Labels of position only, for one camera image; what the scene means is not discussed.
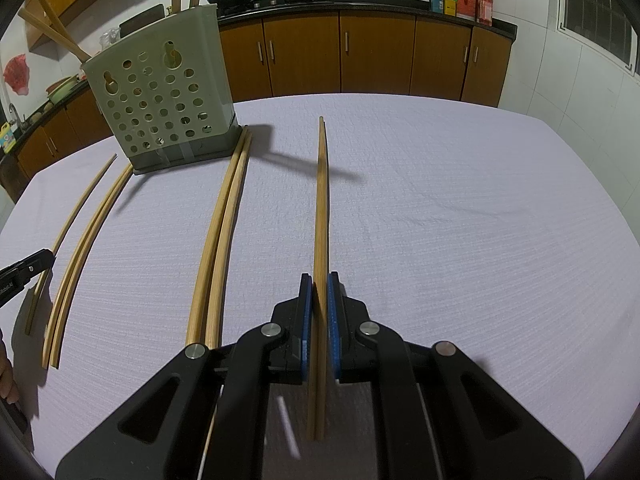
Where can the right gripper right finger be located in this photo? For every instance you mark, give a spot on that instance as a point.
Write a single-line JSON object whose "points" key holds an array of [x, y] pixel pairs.
{"points": [[437, 414]]}

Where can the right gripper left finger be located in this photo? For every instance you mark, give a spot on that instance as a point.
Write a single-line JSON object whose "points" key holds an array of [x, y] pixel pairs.
{"points": [[203, 415]]}

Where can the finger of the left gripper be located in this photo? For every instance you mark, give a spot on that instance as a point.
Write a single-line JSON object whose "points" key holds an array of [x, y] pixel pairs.
{"points": [[21, 272]]}

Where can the wooden chopstick group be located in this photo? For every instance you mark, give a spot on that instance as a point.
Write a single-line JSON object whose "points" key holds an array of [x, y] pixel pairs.
{"points": [[319, 325], [200, 299], [215, 307]]}

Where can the person's left hand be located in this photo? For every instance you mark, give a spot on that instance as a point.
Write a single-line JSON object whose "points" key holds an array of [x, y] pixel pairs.
{"points": [[8, 387]]}

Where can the yellow detergent bottle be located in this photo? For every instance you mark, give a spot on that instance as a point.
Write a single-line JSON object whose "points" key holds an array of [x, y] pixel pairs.
{"points": [[7, 138]]}

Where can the green bowl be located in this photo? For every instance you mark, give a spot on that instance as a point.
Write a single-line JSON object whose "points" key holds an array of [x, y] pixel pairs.
{"points": [[63, 88]]}

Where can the green perforated utensil holder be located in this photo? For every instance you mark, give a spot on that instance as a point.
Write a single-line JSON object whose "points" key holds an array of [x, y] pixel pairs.
{"points": [[164, 92]]}

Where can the clear jar on counter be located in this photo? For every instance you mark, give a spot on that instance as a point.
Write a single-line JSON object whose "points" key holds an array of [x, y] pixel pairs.
{"points": [[110, 37]]}

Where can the dark wooden cutting board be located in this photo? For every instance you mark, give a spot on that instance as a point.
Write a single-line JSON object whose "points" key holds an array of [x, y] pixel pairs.
{"points": [[149, 16]]}

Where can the lower wooden cabinets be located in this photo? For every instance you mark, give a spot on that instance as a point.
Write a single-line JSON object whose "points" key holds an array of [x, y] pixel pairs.
{"points": [[352, 51]]}

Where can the red oil bottles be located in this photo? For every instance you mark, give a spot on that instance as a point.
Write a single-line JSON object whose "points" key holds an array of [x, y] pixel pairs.
{"points": [[479, 11]]}

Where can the right barred window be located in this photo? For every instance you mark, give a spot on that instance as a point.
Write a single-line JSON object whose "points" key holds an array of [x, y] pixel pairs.
{"points": [[604, 24]]}

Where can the red plastic bag on wall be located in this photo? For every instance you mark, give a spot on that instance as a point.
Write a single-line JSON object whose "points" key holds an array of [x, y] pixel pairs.
{"points": [[16, 75]]}

